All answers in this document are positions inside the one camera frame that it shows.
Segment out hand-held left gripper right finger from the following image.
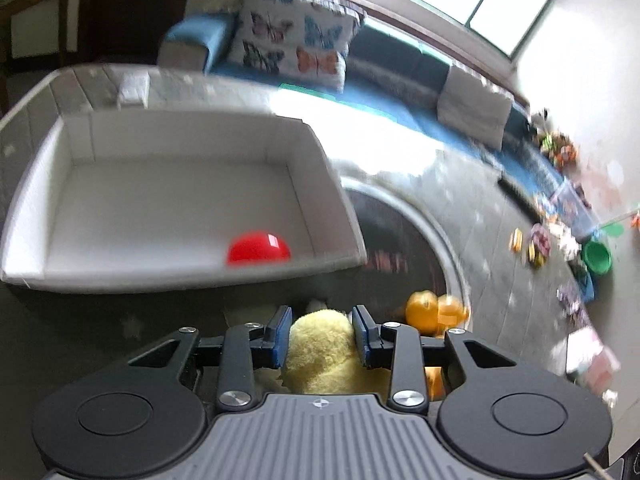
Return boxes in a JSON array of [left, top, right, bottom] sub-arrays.
[[351, 304, 518, 415]]

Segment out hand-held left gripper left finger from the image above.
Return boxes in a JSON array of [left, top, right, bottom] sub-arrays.
[[127, 305, 293, 413]]

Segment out yellow plush toy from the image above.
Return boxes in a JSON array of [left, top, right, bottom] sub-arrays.
[[280, 310, 393, 395]]

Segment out white storage box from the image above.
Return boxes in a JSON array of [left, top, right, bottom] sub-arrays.
[[0, 110, 368, 295]]

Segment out orange plush toy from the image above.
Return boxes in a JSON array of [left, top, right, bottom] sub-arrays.
[[405, 290, 471, 337]]

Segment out red ball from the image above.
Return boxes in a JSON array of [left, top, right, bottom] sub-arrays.
[[227, 231, 292, 266]]

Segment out round dark rug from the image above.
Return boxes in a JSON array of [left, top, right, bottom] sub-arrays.
[[340, 176, 473, 333]]

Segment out pile of small toys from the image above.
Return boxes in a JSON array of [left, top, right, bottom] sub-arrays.
[[507, 110, 640, 311]]

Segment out green plastic bucket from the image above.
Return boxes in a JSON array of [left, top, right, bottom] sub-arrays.
[[581, 240, 613, 276]]

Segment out blue sofa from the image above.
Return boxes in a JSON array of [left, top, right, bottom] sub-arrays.
[[159, 12, 591, 211]]

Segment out white cushion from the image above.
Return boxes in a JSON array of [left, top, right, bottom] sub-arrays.
[[436, 66, 515, 152]]

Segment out butterfly print pillow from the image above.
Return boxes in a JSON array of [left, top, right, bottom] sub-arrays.
[[227, 0, 362, 93]]

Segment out dark wooden chair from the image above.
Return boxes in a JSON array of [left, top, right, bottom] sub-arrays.
[[0, 0, 76, 76]]

